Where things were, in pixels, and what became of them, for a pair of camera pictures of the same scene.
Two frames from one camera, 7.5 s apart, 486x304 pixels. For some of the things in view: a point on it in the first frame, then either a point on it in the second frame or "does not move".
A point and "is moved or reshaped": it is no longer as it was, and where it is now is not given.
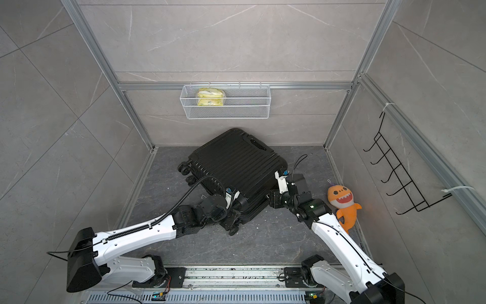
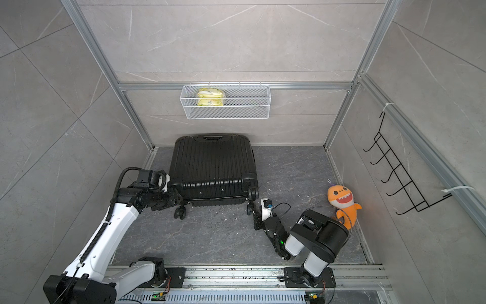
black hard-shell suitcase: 239,162 is moved or reshaped
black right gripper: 274,199 to 258,221
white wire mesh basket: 225,101 does not move
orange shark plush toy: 342,197 does not move
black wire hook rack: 412,194 does not move
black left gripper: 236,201 to 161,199
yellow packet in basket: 209,96 does not move
